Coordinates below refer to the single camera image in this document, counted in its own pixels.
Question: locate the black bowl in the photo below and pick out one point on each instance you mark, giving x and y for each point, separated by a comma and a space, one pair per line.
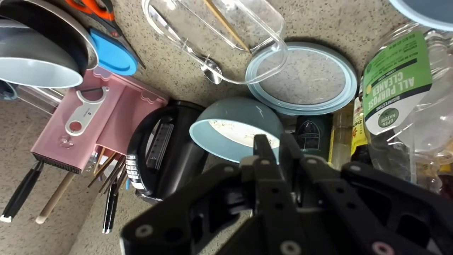
72, 33

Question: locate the black steel electric kettle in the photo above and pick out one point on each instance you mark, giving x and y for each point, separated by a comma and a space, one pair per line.
164, 150

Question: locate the large light blue bowl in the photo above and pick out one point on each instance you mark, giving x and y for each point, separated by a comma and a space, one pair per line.
425, 11
236, 118

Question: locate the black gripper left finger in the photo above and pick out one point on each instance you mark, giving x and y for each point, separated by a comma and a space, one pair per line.
274, 207

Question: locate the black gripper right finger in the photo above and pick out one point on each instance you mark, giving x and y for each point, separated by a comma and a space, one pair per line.
341, 207

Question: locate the green label cleaner spray bottle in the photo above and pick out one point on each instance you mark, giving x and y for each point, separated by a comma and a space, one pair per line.
401, 79

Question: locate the clear glass rectangular dish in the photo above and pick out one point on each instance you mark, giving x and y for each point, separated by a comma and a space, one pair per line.
256, 23

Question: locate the bright blue silicone lid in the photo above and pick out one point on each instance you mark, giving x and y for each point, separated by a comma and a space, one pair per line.
114, 54

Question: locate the small light blue bowl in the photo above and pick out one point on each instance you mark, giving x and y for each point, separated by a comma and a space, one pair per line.
33, 71

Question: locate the wooden chopstick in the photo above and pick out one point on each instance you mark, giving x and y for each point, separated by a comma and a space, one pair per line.
227, 27

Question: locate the dark jar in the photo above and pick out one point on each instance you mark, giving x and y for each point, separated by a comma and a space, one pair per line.
309, 136

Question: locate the light blue round plate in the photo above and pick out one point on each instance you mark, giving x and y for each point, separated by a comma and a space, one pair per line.
312, 78

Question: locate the white plastic kitchen tool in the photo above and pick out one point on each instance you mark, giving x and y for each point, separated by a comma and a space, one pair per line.
86, 113

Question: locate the pink knife block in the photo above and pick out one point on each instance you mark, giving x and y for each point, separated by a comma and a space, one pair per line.
122, 118

